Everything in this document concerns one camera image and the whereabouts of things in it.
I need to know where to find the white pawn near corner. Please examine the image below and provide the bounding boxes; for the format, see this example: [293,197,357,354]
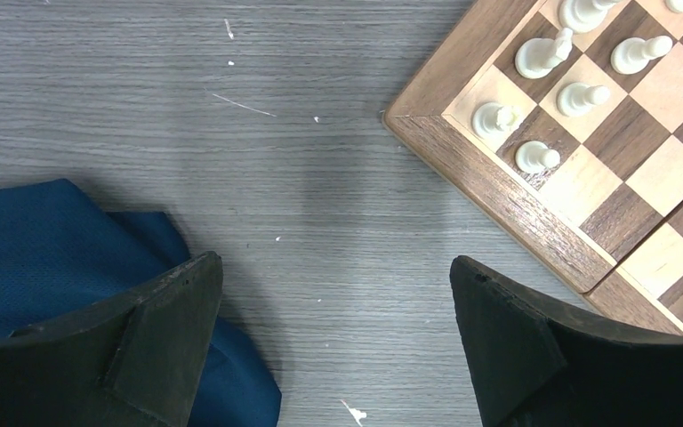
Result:
[515,141,561,174]

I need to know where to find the white knight chess piece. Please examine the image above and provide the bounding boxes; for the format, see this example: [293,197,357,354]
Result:
[514,28,574,79]

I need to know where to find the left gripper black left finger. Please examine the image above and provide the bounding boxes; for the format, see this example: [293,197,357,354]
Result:
[0,251,223,426]

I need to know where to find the white rook chess piece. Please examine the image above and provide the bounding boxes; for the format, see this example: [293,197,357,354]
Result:
[471,101,524,139]

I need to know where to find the wooden chess board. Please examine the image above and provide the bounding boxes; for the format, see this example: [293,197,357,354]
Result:
[383,1,683,334]

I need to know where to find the white bishop chess piece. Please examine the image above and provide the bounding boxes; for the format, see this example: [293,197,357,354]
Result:
[558,0,621,34]

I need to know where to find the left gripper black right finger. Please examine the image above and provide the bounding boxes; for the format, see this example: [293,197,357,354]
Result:
[449,255,683,426]

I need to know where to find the dark blue cloth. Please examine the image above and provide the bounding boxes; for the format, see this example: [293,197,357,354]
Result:
[0,179,282,426]

